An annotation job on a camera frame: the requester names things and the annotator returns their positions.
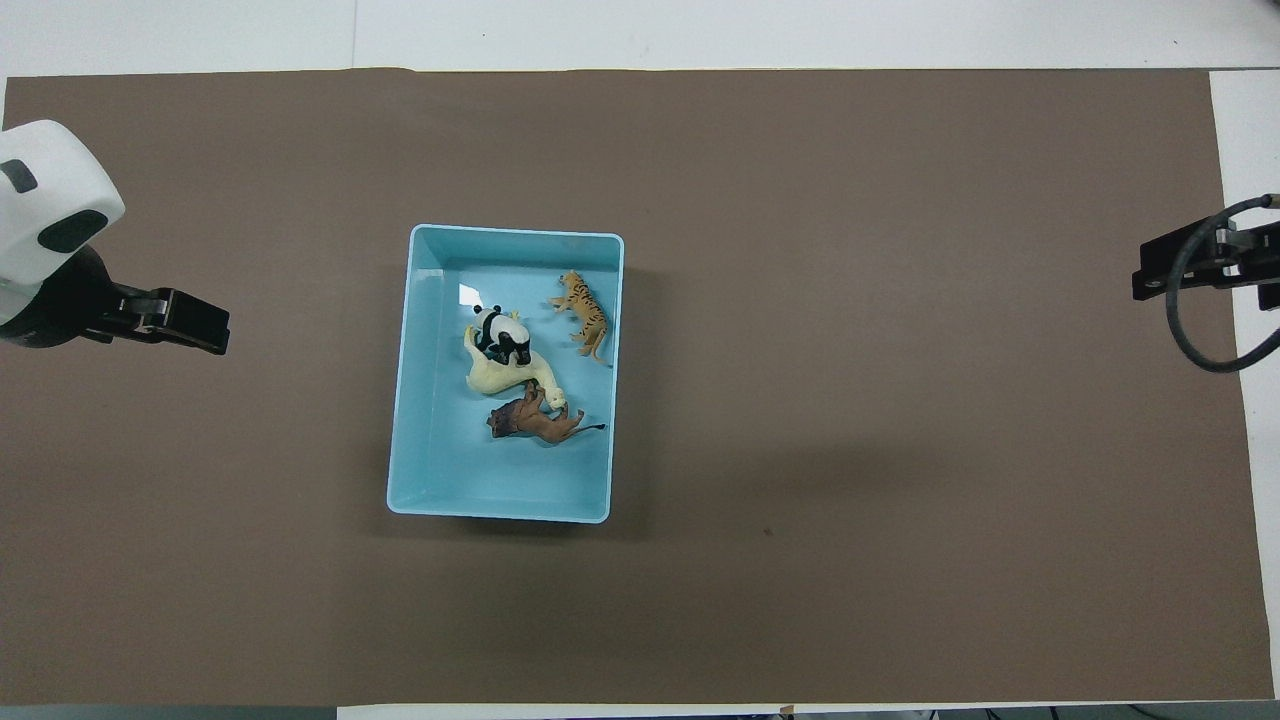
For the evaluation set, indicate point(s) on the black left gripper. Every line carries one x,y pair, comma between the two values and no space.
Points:
60,310

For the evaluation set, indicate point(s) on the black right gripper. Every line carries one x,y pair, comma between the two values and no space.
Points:
1270,260

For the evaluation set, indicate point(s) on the cream llama toy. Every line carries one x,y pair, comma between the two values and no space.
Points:
490,378

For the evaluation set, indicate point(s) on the black white panda toy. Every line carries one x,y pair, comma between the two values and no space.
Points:
500,335

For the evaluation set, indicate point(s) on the brown lion toy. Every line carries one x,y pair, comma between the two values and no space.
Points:
530,420

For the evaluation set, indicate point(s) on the orange striped tiger toy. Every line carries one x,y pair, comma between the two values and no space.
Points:
588,318

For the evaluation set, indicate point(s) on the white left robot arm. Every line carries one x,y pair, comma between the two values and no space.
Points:
50,170

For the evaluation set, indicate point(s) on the light blue storage box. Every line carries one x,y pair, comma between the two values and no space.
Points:
450,460

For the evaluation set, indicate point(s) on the brown table mat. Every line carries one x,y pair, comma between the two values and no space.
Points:
850,500

